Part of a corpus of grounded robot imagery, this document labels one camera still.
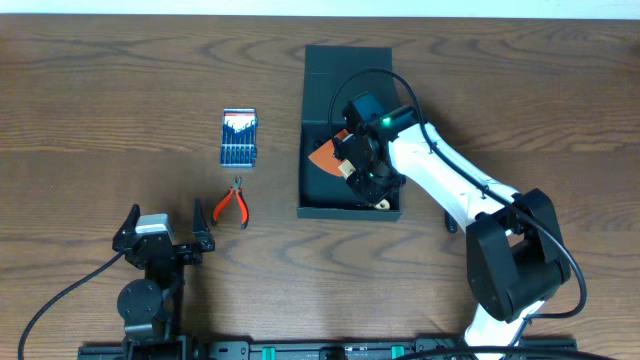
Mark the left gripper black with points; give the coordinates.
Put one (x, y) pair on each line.
(179, 251)

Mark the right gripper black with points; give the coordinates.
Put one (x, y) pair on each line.
(359, 186)

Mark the orange blade wooden scraper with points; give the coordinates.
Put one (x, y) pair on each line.
(323, 158)

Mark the black yellow screwdriver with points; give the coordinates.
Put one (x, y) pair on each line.
(450, 223)

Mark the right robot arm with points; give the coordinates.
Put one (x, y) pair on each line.
(515, 255)

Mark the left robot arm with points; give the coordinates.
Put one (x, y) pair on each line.
(151, 307)

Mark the dark green open box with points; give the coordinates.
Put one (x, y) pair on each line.
(327, 89)

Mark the blue screwdriver set case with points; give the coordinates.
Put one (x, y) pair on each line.
(238, 140)

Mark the orange handled pliers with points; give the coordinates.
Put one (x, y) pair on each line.
(235, 191)

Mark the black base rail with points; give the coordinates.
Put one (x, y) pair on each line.
(243, 350)

